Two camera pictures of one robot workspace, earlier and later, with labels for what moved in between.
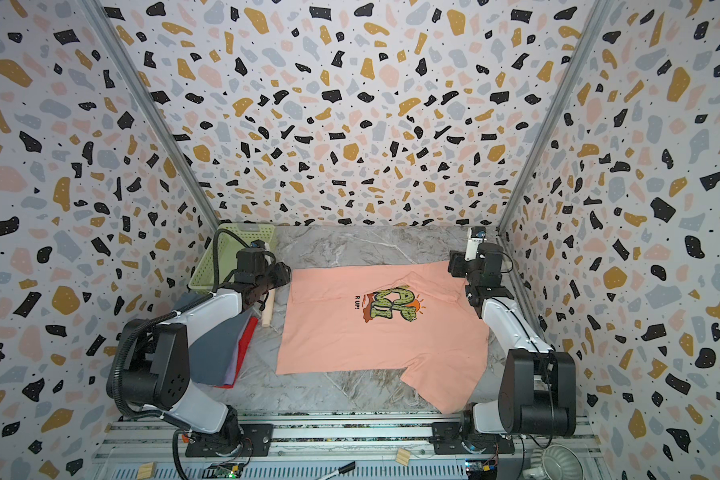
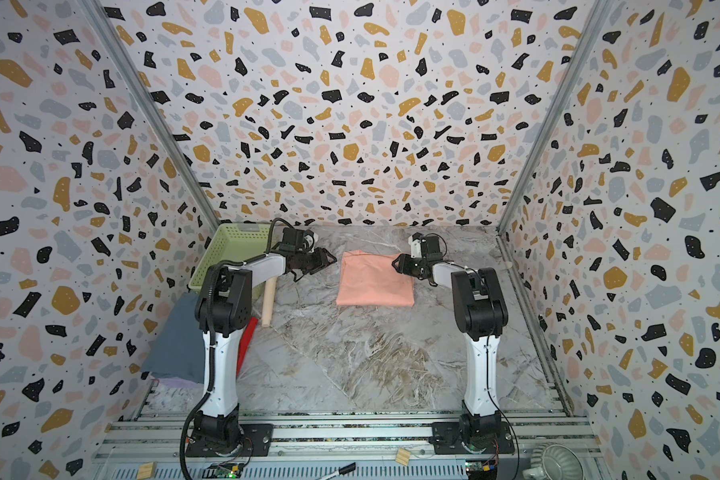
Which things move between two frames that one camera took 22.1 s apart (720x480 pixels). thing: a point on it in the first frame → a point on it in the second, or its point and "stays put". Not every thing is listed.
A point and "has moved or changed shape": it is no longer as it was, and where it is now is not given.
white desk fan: [554, 462] stays put
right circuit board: [481, 470] stays put
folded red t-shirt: [244, 350] stays put
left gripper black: [280, 274] → [320, 260]
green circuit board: [223, 471] stays put
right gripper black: [458, 264] → [408, 264]
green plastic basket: [228, 248] stays put
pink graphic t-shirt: [414, 318] has moved or changed shape
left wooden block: [146, 471] stays put
